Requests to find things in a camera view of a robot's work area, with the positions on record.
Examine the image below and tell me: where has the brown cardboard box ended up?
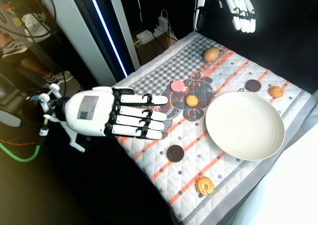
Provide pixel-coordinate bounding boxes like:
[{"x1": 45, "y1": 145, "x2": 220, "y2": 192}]
[{"x1": 134, "y1": 33, "x2": 178, "y2": 67}]

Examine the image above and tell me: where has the pink sandwich cookie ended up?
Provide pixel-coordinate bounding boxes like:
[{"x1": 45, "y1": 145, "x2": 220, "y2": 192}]
[{"x1": 170, "y1": 80, "x2": 186, "y2": 92}]

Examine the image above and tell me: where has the yellow swirl butter cookie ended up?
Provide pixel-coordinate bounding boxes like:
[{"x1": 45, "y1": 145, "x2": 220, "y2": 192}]
[
  {"x1": 267, "y1": 85, "x2": 285, "y2": 99},
  {"x1": 195, "y1": 176, "x2": 215, "y2": 195}
]

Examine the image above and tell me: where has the brown egg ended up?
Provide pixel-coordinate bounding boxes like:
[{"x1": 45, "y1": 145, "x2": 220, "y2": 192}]
[{"x1": 203, "y1": 47, "x2": 220, "y2": 62}]

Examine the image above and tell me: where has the black cable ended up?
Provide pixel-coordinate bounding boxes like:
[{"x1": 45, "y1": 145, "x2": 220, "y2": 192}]
[{"x1": 0, "y1": 0, "x2": 58, "y2": 38}]

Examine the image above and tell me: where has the white power strip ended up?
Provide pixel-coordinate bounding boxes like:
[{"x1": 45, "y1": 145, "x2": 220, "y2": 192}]
[{"x1": 136, "y1": 30, "x2": 156, "y2": 46}]

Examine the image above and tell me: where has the grey bear print quilt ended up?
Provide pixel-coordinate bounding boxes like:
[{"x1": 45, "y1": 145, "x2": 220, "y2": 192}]
[{"x1": 111, "y1": 31, "x2": 318, "y2": 225}]

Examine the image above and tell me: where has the person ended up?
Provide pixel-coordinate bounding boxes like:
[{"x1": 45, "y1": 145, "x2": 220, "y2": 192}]
[{"x1": 0, "y1": 11, "x2": 75, "y2": 86}]

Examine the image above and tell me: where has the cream round plate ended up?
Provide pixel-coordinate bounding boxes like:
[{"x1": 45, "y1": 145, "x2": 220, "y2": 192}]
[{"x1": 205, "y1": 91, "x2": 286, "y2": 161}]

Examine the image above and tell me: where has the dark chocolate sandwich cookie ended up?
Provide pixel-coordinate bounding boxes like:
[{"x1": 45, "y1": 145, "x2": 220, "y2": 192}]
[
  {"x1": 245, "y1": 79, "x2": 262, "y2": 92},
  {"x1": 166, "y1": 145, "x2": 185, "y2": 162}
]

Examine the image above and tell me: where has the grey column with blue light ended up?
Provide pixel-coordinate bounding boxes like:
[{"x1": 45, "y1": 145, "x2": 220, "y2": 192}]
[{"x1": 33, "y1": 0, "x2": 141, "y2": 83}]

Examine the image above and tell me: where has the white charger block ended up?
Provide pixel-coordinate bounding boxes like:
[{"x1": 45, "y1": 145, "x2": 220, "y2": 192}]
[{"x1": 158, "y1": 10, "x2": 169, "y2": 33}]

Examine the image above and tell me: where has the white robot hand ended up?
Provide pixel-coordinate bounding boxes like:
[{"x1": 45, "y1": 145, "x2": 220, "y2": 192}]
[
  {"x1": 193, "y1": 0, "x2": 259, "y2": 34},
  {"x1": 63, "y1": 85, "x2": 169, "y2": 152}
]

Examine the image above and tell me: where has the round yellow biscuit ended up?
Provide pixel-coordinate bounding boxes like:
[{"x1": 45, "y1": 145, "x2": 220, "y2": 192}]
[{"x1": 185, "y1": 94, "x2": 199, "y2": 108}]

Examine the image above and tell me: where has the green cable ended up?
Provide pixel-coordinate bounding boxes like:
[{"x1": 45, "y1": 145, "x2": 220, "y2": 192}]
[{"x1": 0, "y1": 142, "x2": 41, "y2": 163}]

